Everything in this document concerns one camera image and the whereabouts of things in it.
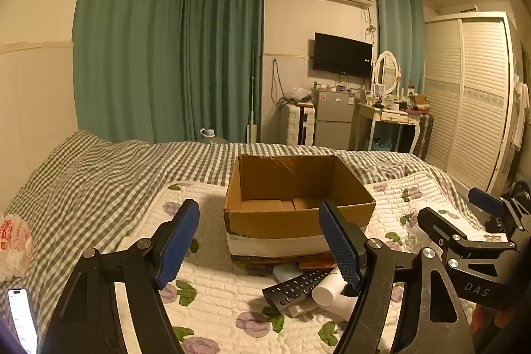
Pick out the white oval mirror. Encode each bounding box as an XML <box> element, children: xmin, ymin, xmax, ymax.
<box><xmin>372</xmin><ymin>50</ymin><xmax>403</xmax><ymax>97</ymax></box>

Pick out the row of cosmetic bottles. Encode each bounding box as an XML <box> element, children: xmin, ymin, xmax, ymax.
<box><xmin>365</xmin><ymin>85</ymin><xmax>430</xmax><ymax>111</ymax></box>

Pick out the white flat mop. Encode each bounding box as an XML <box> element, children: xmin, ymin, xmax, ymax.
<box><xmin>246</xmin><ymin>50</ymin><xmax>260</xmax><ymax>144</ymax></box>

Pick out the red patterned packet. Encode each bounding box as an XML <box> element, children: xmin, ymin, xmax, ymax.
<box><xmin>298</xmin><ymin>258</ymin><xmax>338</xmax><ymax>271</ymax></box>

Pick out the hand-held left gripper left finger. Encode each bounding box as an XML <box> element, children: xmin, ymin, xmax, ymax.
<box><xmin>39</xmin><ymin>198</ymin><xmax>200</xmax><ymax>354</ymax></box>

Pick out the black wall television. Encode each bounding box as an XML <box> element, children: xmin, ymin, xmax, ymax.
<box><xmin>313</xmin><ymin>32</ymin><xmax>373</xmax><ymax>79</ymax></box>

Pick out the cardboard box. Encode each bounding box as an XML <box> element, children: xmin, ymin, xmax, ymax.
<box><xmin>224</xmin><ymin>154</ymin><xmax>376</xmax><ymax>265</ymax></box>

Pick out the person's right hand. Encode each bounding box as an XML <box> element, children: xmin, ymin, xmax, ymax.
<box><xmin>473</xmin><ymin>304</ymin><xmax>513</xmax><ymax>354</ymax></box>

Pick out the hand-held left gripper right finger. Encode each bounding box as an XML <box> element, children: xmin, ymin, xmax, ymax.
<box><xmin>319</xmin><ymin>200</ymin><xmax>476</xmax><ymax>354</ymax></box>

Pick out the black remote control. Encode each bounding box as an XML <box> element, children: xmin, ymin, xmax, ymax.
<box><xmin>262</xmin><ymin>269</ymin><xmax>333</xmax><ymax>312</ymax></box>

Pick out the white floral quilt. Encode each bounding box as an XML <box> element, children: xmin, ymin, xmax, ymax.
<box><xmin>113</xmin><ymin>172</ymin><xmax>487</xmax><ymax>354</ymax></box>

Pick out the white louvred wardrobe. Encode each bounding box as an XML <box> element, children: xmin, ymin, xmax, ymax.
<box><xmin>423</xmin><ymin>11</ymin><xmax>522</xmax><ymax>198</ymax></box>

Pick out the wide green curtain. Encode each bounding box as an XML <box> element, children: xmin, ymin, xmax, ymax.
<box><xmin>72</xmin><ymin>0</ymin><xmax>265</xmax><ymax>145</ymax></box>

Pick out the smartphone with lit screen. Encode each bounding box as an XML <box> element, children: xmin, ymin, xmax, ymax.
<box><xmin>7</xmin><ymin>288</ymin><xmax>39</xmax><ymax>354</ymax></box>

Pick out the white dressing table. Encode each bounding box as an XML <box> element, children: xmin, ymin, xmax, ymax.
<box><xmin>352</xmin><ymin>100</ymin><xmax>420</xmax><ymax>154</ymax></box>

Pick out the narrow green curtain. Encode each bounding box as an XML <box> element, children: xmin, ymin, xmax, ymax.
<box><xmin>374</xmin><ymin>0</ymin><xmax>426</xmax><ymax>90</ymax></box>

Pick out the white red-printed plastic bag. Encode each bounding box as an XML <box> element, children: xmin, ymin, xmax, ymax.
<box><xmin>0</xmin><ymin>212</ymin><xmax>33</xmax><ymax>280</ymax></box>

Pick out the clear water jug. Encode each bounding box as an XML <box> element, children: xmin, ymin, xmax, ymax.
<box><xmin>199</xmin><ymin>127</ymin><xmax>230</xmax><ymax>144</ymax></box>

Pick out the white rounded case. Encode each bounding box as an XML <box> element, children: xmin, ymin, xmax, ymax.
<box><xmin>272</xmin><ymin>263</ymin><xmax>310</xmax><ymax>281</ymax></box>

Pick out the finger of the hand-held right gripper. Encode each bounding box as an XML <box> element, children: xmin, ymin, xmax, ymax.
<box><xmin>417</xmin><ymin>207</ymin><xmax>469</xmax><ymax>255</ymax></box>
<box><xmin>468</xmin><ymin>187</ymin><xmax>519</xmax><ymax>223</ymax></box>

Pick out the grey small fridge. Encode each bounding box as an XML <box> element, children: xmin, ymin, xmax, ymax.
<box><xmin>312</xmin><ymin>89</ymin><xmax>356</xmax><ymax>150</ymax></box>

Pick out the white hanging towel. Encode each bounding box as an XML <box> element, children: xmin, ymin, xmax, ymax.
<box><xmin>509</xmin><ymin>73</ymin><xmax>531</xmax><ymax>151</ymax></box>

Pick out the clear plastic bag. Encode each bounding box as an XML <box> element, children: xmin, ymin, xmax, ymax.
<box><xmin>288</xmin><ymin>87</ymin><xmax>315</xmax><ymax>104</ymax></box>

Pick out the black wall cable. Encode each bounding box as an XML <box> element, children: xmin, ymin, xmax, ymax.
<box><xmin>269</xmin><ymin>59</ymin><xmax>289</xmax><ymax>106</ymax></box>

